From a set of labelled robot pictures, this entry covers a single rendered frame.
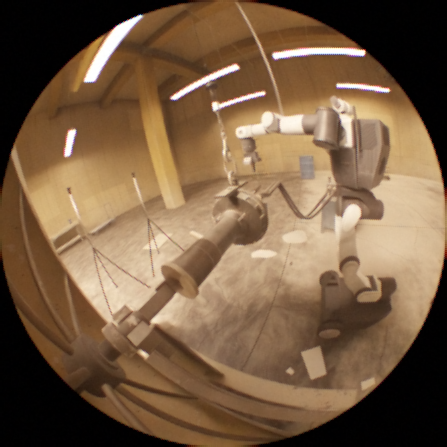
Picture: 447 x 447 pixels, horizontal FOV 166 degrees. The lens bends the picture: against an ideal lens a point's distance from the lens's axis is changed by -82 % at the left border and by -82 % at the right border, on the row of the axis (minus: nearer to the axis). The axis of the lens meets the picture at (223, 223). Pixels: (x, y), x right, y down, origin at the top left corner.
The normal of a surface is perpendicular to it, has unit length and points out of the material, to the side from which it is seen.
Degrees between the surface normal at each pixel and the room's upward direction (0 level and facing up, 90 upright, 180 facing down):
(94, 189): 90
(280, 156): 90
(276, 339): 0
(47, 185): 90
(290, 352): 0
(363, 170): 88
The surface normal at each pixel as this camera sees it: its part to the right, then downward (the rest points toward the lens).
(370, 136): -0.93, 0.29
